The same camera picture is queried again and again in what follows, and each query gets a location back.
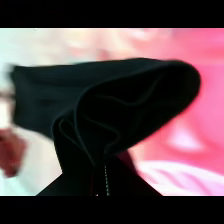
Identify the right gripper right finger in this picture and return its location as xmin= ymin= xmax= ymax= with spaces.
xmin=106 ymin=151 xmax=163 ymax=197

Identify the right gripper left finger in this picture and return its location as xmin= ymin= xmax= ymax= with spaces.
xmin=36 ymin=159 xmax=108 ymax=197

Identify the black garment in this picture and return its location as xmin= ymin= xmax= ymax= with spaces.
xmin=9 ymin=57 xmax=202 ymax=176

